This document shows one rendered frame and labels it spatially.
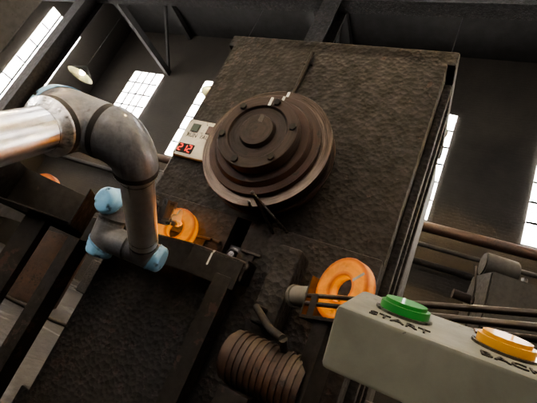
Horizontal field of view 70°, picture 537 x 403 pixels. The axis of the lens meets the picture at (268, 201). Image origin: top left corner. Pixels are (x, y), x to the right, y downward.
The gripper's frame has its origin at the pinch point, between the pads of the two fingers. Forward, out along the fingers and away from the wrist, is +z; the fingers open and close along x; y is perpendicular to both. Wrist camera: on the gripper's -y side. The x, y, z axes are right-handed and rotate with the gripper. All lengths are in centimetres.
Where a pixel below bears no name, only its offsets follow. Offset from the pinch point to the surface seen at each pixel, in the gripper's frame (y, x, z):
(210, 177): 19.0, -6.4, 0.6
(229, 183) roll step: 18.2, -15.8, -1.4
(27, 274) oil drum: -86, 224, 123
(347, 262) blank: 5, -63, -18
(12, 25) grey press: 102, 242, 56
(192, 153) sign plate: 28.9, 16.2, 16.9
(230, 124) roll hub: 37.7, -10.2, -3.1
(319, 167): 31, -43, 4
